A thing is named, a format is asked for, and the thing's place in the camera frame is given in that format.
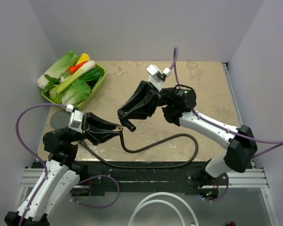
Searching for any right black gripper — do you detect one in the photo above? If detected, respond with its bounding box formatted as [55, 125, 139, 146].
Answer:
[118, 81, 176, 120]

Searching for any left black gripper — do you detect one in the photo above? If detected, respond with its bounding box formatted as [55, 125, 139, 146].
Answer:
[63, 111, 121, 145]

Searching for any black angle valve fitting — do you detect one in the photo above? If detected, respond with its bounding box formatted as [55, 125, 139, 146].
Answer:
[118, 115, 136, 132]

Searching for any black shower hose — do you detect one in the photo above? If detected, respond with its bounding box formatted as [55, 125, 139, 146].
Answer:
[77, 127, 199, 169]

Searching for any grey shower head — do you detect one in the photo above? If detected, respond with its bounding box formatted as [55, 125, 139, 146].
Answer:
[50, 111, 71, 129]

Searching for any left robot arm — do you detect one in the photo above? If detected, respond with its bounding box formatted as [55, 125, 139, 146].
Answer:
[4, 110, 123, 226]

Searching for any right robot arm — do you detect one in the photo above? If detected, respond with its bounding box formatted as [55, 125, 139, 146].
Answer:
[117, 81, 258, 185]

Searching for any green lettuce toy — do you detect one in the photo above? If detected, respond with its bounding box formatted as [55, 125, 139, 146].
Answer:
[49, 80, 92, 106]

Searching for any green plastic tray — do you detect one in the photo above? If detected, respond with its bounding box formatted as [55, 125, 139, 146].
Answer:
[41, 64, 106, 110]

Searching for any dark green vegetable toy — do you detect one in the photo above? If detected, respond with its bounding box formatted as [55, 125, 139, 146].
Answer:
[78, 68, 102, 82]

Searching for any white leek toy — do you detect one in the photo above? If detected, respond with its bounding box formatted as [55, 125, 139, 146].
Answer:
[53, 60, 96, 93]

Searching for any orange carrot toy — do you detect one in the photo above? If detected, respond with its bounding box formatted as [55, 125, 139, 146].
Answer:
[68, 61, 87, 74]

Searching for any yellow pepper toy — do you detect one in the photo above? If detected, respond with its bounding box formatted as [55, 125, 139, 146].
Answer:
[75, 53, 90, 65]

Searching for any napa cabbage toy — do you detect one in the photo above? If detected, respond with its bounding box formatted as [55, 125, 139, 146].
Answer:
[37, 51, 79, 89]

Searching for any red small object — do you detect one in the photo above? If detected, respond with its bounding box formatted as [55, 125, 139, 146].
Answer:
[226, 221, 236, 226]

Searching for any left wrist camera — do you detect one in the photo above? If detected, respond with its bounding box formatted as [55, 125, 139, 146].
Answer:
[66, 105, 83, 133]

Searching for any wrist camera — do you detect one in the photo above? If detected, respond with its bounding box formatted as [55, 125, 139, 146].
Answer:
[66, 105, 83, 133]
[146, 65, 171, 92]

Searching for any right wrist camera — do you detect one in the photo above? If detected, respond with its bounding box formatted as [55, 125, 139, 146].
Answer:
[146, 65, 171, 92]

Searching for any white hose loop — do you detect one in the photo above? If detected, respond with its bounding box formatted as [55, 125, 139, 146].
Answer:
[127, 192, 199, 226]

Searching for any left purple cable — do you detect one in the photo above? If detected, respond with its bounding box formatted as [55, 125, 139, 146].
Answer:
[15, 103, 120, 226]

